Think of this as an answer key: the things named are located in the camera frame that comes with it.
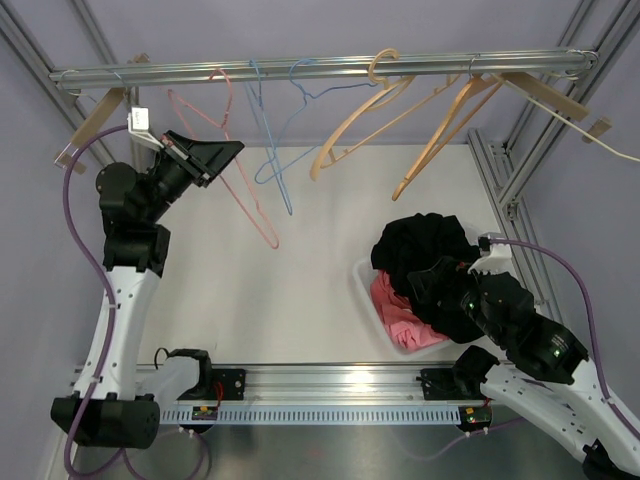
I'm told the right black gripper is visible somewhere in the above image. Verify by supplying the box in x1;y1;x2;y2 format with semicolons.
407;254;506;345

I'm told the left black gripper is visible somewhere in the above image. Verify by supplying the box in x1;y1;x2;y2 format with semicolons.
141;131;243;225

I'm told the black garment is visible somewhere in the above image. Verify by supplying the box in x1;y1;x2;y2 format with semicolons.
370;213;484;344

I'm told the dark pink t shirt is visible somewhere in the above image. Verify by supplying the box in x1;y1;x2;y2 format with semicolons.
369;270;422;327

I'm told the blue wire hanger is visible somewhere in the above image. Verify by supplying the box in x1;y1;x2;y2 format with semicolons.
244;59;294;216
254;57;379;185

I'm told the pink wire hanger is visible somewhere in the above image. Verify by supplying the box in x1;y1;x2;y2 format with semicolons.
166;68;280;250

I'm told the light wooden hanger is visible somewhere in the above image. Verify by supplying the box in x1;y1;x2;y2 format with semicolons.
309;48;461;182

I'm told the light pink t shirt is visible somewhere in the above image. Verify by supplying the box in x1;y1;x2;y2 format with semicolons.
382;312;450;352

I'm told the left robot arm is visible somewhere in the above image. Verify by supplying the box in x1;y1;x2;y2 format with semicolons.
50;131;245;449

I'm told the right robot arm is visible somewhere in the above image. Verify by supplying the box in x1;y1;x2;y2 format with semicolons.
408;257;639;479

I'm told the left pale wooden hanger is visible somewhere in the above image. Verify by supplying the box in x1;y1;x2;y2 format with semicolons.
54;53;150;171

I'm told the orange wooden hanger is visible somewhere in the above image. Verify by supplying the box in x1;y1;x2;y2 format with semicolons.
392;74;500;201

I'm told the pale flat wooden hanger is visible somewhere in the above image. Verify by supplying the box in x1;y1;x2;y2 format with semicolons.
492;72;639;163

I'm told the white plastic basket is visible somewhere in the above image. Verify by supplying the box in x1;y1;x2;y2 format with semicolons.
351;225;496;359

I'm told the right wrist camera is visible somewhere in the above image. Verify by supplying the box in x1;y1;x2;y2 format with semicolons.
467;232;514;274

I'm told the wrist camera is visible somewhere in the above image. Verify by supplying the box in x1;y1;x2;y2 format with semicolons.
467;232;514;274
127;106;163;151

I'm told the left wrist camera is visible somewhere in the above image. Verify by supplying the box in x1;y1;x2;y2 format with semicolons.
127;106;163;151

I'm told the front aluminium rail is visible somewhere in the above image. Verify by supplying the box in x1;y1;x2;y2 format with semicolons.
72;363;516;405

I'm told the white cable duct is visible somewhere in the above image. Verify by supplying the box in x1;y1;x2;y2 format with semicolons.
160;405;461;426

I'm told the aluminium hanging rail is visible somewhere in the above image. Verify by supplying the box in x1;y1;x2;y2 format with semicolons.
49;47;599;91

